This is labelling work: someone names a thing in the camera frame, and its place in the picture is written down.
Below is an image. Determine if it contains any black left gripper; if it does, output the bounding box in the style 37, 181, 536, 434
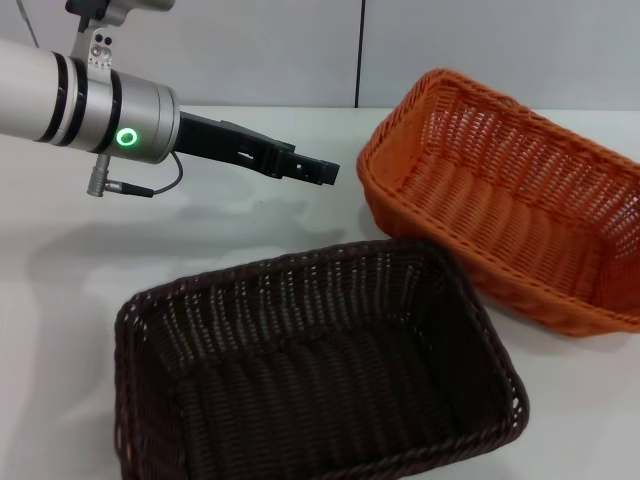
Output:
175, 111, 342, 188

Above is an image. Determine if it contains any orange woven basket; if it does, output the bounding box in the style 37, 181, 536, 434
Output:
355, 67, 640, 339

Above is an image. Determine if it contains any dark brown woven basket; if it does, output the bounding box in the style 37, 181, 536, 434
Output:
112, 237, 531, 480

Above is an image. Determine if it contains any grey cable with metal plug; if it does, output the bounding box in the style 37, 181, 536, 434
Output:
86, 148, 184, 199

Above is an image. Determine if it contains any silver camera mount bracket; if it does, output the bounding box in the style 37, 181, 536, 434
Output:
68, 8, 120, 80

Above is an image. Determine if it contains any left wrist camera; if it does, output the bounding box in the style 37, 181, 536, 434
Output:
65, 0, 177, 15

